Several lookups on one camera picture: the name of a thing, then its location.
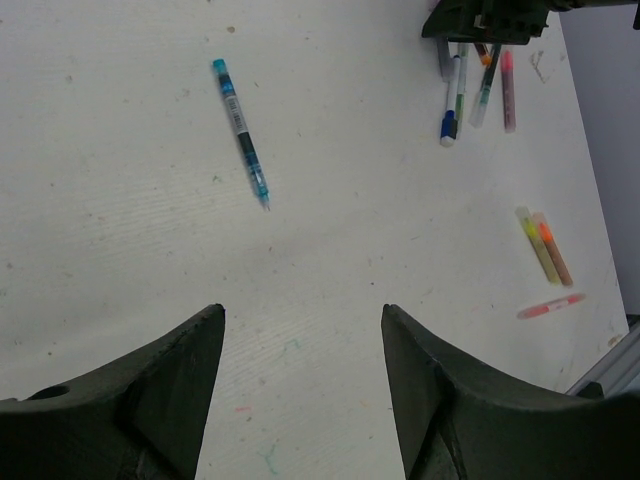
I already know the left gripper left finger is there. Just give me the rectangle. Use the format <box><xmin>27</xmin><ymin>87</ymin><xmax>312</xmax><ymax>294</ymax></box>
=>
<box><xmin>1</xmin><ymin>304</ymin><xmax>225</xmax><ymax>479</ymax></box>

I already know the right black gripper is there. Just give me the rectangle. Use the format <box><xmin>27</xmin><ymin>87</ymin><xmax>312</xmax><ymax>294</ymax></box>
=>
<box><xmin>421</xmin><ymin>0</ymin><xmax>550</xmax><ymax>45</ymax></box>

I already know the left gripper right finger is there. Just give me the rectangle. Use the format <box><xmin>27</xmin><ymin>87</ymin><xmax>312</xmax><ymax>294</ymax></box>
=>
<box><xmin>381</xmin><ymin>305</ymin><xmax>639</xmax><ymax>479</ymax></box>

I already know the white blue marker pen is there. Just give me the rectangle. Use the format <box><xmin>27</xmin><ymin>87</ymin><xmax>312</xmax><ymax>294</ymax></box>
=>
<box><xmin>440</xmin><ymin>55</ymin><xmax>461</xmax><ymax>147</ymax></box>

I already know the red capped pen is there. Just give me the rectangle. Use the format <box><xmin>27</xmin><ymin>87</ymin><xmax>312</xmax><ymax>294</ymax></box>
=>
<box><xmin>474</xmin><ymin>43</ymin><xmax>492</xmax><ymax>67</ymax></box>

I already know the green pen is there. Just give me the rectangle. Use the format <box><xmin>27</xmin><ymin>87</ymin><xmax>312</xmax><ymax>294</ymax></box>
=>
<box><xmin>469</xmin><ymin>44</ymin><xmax>502</xmax><ymax>128</ymax></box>

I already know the yellow highlighter pen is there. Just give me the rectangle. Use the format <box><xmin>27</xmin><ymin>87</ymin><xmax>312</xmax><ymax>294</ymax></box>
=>
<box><xmin>515</xmin><ymin>206</ymin><xmax>561</xmax><ymax>285</ymax></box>

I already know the orange highlighter pen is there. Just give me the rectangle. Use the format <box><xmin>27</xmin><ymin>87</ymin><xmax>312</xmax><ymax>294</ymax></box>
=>
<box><xmin>533</xmin><ymin>212</ymin><xmax>574</xmax><ymax>287</ymax></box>

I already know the blue gel pen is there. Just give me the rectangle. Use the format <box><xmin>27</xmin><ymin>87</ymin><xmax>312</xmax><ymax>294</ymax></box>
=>
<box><xmin>212</xmin><ymin>59</ymin><xmax>270</xmax><ymax>211</ymax></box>

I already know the aluminium right side rail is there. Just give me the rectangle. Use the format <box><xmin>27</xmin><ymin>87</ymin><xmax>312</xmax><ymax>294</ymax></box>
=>
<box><xmin>566</xmin><ymin>315</ymin><xmax>639</xmax><ymax>400</ymax></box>

